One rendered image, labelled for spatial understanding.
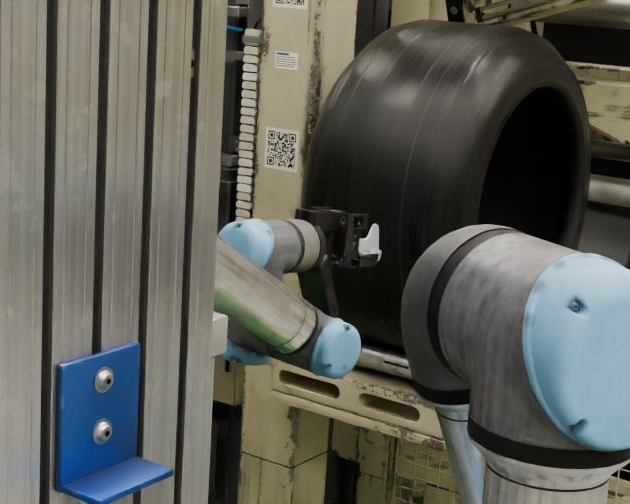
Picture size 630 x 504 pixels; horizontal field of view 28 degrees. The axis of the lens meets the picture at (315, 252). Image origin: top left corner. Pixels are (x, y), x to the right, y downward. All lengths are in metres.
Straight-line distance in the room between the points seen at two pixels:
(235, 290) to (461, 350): 0.62
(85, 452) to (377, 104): 1.20
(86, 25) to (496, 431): 0.37
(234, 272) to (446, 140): 0.57
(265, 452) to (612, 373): 1.66
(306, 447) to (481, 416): 1.58
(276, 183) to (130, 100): 1.47
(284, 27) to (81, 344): 1.48
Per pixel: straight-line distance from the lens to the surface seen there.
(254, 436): 2.44
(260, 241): 1.64
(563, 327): 0.80
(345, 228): 1.80
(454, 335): 0.88
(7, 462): 0.83
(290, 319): 1.53
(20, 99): 0.77
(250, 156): 2.34
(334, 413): 2.18
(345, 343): 1.58
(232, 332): 1.68
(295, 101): 2.26
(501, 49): 2.03
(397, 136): 1.93
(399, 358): 2.12
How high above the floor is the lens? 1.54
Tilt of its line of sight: 13 degrees down
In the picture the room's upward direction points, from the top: 4 degrees clockwise
